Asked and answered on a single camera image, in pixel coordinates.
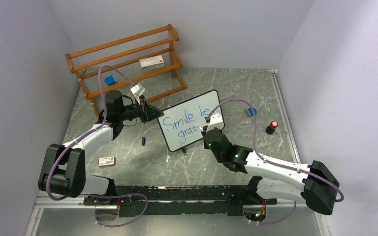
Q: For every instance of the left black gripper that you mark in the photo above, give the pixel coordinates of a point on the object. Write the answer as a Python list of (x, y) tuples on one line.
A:
[(146, 112)]

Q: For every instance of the white whiteboard black frame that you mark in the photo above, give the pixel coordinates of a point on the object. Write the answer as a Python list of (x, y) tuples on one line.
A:
[(181, 124)]

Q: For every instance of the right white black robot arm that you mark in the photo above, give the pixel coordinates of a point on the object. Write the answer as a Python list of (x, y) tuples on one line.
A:
[(272, 178)]

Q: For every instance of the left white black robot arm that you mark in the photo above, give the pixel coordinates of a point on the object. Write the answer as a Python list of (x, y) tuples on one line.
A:
[(64, 167)]

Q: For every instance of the blue grey whiteboard eraser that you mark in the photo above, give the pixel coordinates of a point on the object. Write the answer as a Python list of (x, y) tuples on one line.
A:
[(250, 112)]

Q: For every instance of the orange wooden shelf rack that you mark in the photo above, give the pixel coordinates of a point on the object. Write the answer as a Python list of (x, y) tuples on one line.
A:
[(124, 54)]

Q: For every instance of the white red box on shelf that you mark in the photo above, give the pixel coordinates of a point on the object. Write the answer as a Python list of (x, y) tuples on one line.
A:
[(151, 63)]

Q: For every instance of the blue cube on shelf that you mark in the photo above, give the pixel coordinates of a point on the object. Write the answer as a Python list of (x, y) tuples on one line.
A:
[(110, 80)]

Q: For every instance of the red white box on table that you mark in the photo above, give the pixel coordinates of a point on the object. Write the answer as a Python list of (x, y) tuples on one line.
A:
[(106, 161)]

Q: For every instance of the red black bottle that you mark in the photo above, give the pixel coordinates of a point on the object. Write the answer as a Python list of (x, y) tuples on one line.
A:
[(270, 129)]

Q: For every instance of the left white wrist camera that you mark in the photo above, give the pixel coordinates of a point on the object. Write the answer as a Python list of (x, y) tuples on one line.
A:
[(137, 90)]

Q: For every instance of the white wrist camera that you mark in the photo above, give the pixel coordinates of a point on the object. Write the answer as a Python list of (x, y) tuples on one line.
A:
[(215, 120), (137, 90)]

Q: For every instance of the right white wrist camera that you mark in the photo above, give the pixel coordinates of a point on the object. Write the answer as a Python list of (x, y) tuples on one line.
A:
[(215, 120)]

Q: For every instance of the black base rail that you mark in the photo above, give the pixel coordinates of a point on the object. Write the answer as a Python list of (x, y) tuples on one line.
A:
[(176, 200)]

